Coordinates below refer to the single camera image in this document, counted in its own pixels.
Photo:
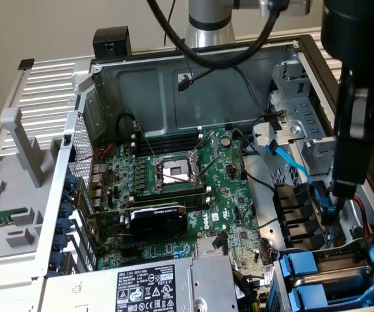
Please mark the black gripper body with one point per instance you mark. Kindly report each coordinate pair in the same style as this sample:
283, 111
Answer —
359, 29

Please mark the metal socket cover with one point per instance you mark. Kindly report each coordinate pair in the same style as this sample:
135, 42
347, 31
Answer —
195, 165

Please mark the black box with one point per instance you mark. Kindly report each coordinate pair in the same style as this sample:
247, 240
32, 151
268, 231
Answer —
112, 39

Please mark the green RAM stick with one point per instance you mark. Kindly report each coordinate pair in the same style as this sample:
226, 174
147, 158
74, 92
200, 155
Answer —
170, 200
1, 217

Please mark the silver chipset heat sink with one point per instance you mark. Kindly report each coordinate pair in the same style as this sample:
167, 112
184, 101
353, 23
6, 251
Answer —
203, 248

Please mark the silver coin battery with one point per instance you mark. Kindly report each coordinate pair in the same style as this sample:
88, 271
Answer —
226, 141

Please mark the thin metal locking lever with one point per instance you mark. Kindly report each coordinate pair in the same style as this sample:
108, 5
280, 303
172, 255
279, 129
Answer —
147, 144
173, 177

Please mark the blue drive caddies in bay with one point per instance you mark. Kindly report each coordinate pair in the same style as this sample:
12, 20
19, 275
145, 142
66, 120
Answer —
279, 286

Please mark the grey parts rack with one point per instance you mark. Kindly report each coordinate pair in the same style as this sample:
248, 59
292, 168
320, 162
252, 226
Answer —
24, 146

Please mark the black RAM slot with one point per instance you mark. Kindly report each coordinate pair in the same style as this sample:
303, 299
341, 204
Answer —
173, 137
173, 141
173, 146
173, 193
173, 150
173, 189

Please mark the open grey PC case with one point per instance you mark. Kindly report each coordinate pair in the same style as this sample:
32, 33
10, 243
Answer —
141, 97

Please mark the black graphics card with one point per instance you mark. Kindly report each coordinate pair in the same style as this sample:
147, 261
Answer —
160, 224

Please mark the grey power supply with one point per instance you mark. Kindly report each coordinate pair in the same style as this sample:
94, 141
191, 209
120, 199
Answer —
206, 282

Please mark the green Dell motherboard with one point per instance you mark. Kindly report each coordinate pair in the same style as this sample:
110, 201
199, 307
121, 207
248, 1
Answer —
219, 195

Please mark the grey metal drive cage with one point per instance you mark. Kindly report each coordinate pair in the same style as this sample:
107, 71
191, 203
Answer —
300, 110

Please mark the CPU socket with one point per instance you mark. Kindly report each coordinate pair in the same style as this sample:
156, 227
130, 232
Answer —
173, 170

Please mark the black finned plastic bracket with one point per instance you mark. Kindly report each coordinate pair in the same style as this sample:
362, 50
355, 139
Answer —
290, 211

